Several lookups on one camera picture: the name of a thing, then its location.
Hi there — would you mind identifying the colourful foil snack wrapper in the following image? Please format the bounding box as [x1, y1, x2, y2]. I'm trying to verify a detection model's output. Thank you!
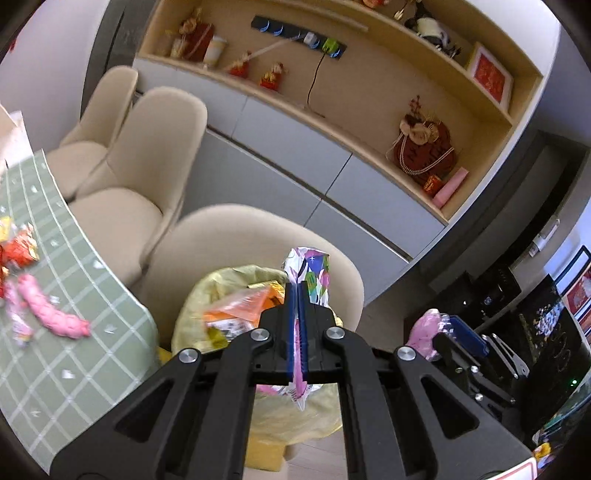
[256, 247, 331, 411]

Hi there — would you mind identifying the grey cabinet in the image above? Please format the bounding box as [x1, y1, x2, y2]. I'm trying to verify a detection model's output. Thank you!
[133, 58, 444, 302]

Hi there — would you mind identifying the far beige chair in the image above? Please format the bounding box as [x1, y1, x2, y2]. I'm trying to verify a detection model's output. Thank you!
[46, 66, 138, 201]

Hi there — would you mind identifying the green checked tablecloth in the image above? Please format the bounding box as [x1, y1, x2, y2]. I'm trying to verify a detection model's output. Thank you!
[1, 151, 159, 472]

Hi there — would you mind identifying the paper cup on shelf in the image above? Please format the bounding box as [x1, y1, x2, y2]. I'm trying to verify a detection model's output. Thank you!
[202, 35, 228, 67]

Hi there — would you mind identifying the red gift bag doll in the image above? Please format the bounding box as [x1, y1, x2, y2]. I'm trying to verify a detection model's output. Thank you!
[169, 7, 214, 63]

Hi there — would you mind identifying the middle beige chair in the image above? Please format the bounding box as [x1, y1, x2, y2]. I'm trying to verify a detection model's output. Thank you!
[69, 87, 207, 287]

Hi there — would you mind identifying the red figurine left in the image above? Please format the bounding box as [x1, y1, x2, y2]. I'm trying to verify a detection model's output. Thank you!
[228, 51, 252, 79]

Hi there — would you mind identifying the red figurine right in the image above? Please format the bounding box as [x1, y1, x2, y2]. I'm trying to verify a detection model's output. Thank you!
[259, 62, 286, 92]

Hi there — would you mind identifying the wooden wall shelf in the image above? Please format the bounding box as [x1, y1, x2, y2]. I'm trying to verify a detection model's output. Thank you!
[135, 1, 543, 223]

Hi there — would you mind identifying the pink box on shelf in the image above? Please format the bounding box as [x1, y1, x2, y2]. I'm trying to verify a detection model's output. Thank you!
[433, 167, 469, 209]

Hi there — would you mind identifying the pink snack wrapper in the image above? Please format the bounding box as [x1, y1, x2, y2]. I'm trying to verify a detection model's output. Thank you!
[406, 308, 451, 361]

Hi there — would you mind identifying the yellow trash bag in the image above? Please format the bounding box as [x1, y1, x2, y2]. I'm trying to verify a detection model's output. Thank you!
[171, 265, 342, 445]

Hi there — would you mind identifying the large red lucky bag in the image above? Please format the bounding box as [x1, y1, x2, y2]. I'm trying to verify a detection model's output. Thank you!
[386, 95, 458, 191]

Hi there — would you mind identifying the red figurine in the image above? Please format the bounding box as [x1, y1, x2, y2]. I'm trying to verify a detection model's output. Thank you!
[259, 62, 286, 92]
[228, 51, 252, 79]

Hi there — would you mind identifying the beige chair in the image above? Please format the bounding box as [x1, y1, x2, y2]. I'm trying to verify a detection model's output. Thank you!
[137, 204, 365, 347]
[46, 66, 138, 201]
[69, 87, 207, 287]

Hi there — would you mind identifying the pink caterpillar toy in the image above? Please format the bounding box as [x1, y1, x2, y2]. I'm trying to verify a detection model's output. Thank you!
[4, 274, 91, 345]

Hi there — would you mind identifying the framed red picture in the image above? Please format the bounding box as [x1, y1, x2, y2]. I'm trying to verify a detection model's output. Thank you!
[466, 42, 514, 111]

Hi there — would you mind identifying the black power strip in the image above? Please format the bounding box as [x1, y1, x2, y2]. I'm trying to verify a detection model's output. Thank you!
[250, 15, 348, 60]

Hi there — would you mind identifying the red foil snack bag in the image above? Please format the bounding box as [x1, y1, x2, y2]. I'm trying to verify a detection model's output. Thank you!
[1, 223, 40, 279]

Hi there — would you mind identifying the near beige chair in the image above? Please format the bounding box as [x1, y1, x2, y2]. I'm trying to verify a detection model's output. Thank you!
[137, 204, 365, 347]

